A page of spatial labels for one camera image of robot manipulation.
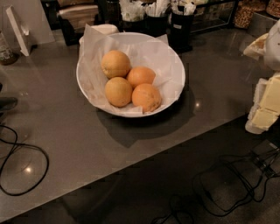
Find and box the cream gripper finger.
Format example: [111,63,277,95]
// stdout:
[245,74,280,134]
[243,33,268,60]

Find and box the orange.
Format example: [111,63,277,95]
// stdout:
[132,83,162,113]
[126,66,156,88]
[101,50,131,79]
[105,77,132,108]

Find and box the white bowl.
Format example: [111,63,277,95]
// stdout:
[75,31,186,118]

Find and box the jar of nuts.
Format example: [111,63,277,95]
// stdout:
[234,0,254,29]
[266,0,280,18]

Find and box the power adapter on floor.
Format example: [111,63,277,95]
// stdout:
[251,140,280,178]

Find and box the tall black cup holder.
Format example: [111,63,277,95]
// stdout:
[169,0,196,53]

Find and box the white paper liner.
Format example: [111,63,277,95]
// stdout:
[78,24,186,115]

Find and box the black cup with packets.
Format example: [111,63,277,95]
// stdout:
[145,0,170,37]

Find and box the glass jar with label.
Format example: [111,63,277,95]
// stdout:
[0,31,18,66]

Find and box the white angled stand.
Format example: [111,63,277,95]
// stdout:
[6,5,32,57]

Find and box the dark object at left edge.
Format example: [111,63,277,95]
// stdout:
[0,83,18,116]

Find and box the black cable on table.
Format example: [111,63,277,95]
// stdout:
[0,124,50,197]

